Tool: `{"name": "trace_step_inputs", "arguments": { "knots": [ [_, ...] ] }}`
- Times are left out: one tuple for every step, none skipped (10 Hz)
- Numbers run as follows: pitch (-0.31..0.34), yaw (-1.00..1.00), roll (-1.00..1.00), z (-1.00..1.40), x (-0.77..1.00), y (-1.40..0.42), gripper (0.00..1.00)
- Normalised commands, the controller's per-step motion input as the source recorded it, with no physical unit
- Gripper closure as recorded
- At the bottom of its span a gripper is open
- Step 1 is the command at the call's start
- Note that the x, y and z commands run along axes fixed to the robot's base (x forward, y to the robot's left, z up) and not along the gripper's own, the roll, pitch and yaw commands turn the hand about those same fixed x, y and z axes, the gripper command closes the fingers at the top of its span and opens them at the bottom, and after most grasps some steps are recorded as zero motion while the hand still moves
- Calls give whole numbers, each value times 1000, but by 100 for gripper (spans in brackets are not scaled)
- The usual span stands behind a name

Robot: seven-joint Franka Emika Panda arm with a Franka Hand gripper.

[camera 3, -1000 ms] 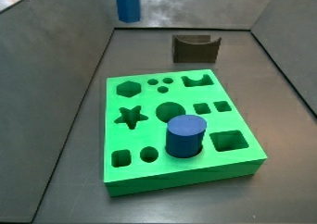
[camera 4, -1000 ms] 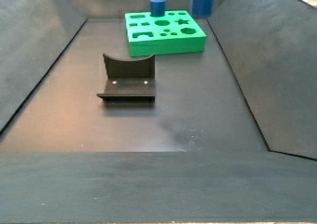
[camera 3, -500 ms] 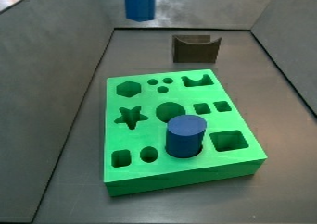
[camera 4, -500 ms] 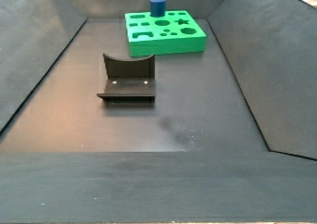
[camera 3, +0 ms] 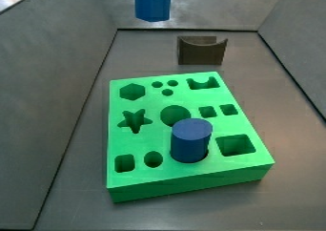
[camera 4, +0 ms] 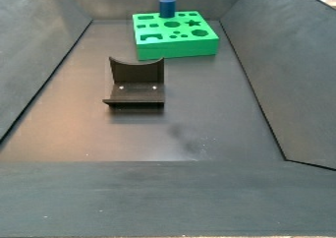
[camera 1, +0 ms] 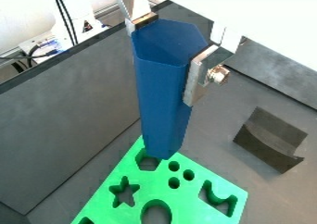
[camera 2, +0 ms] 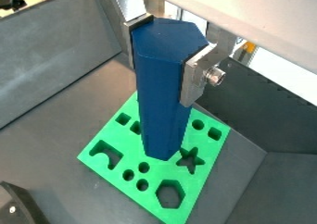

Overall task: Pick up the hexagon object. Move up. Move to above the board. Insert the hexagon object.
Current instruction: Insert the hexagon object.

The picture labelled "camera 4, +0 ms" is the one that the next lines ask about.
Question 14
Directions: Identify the black curved holder stand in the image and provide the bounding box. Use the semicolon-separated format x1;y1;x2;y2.
102;57;165;106

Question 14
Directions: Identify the green shape sorting board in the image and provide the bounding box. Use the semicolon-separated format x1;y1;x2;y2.
131;11;218;60

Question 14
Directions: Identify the blue cylinder peg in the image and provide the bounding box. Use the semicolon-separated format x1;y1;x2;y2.
158;0;175;18

